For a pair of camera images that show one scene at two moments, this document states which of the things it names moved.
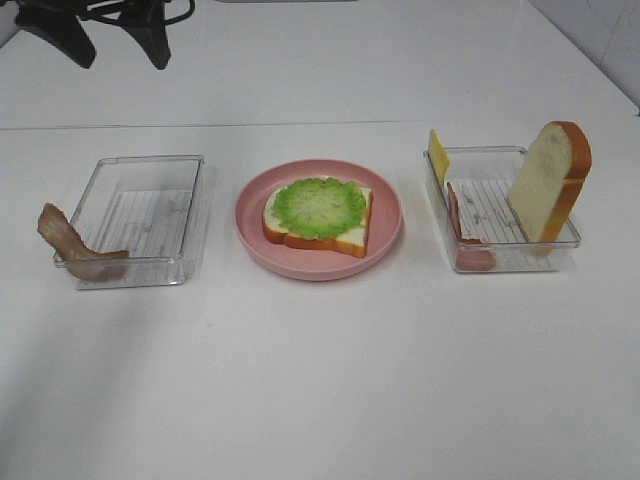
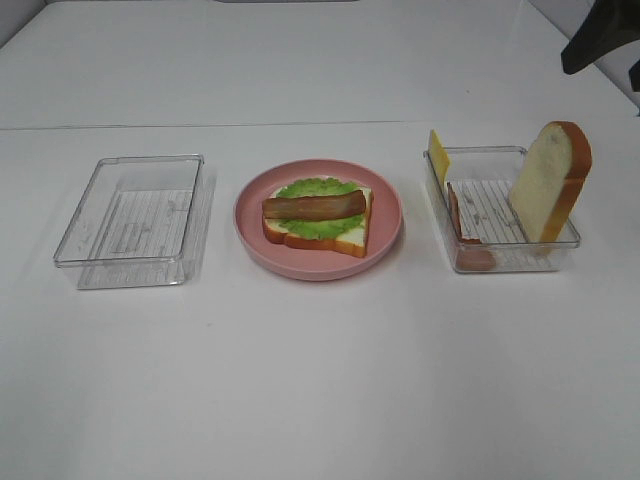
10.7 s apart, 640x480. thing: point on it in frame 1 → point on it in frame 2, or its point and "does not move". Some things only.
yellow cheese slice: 438,155 does not move
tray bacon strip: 86,263 → 315,207
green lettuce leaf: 318,207 does not move
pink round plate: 301,263 does not move
